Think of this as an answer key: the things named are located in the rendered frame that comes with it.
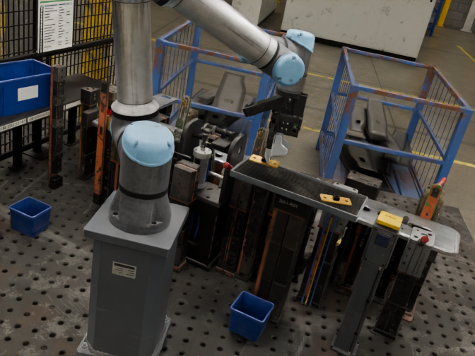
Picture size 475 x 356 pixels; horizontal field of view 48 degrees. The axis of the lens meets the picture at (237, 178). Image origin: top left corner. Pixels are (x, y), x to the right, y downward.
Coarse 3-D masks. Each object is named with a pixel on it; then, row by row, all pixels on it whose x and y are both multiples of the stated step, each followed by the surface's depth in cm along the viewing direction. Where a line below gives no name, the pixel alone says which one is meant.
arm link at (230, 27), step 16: (160, 0) 105; (176, 0) 106; (192, 0) 107; (208, 0) 108; (192, 16) 109; (208, 16) 109; (224, 16) 111; (240, 16) 113; (208, 32) 114; (224, 32) 112; (240, 32) 113; (256, 32) 115; (240, 48) 116; (256, 48) 116; (272, 48) 118; (256, 64) 120; (272, 64) 120; (288, 64) 119; (288, 80) 120
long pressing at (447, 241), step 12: (96, 120) 205; (372, 204) 183; (384, 204) 185; (360, 216) 174; (372, 216) 175; (408, 216) 180; (408, 228) 172; (432, 228) 175; (444, 228) 177; (444, 240) 169; (456, 240) 171; (444, 252) 164; (456, 252) 164
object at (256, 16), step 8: (240, 0) 916; (248, 0) 914; (256, 0) 911; (264, 0) 940; (272, 0) 1047; (240, 8) 922; (248, 8) 919; (256, 8) 917; (264, 8) 968; (272, 8) 1081; (248, 16) 925; (256, 16) 922; (264, 16) 995; (256, 24) 928
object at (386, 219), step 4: (380, 212) 144; (384, 212) 144; (380, 216) 141; (384, 216) 142; (388, 216) 142; (392, 216) 142; (396, 216) 143; (380, 220) 139; (384, 220) 139; (388, 220) 140; (392, 220) 140; (396, 220) 141; (400, 220) 141; (380, 224) 140; (384, 224) 139; (388, 224) 139; (392, 224) 139; (396, 224) 139; (400, 224) 139; (392, 228) 139; (396, 228) 138
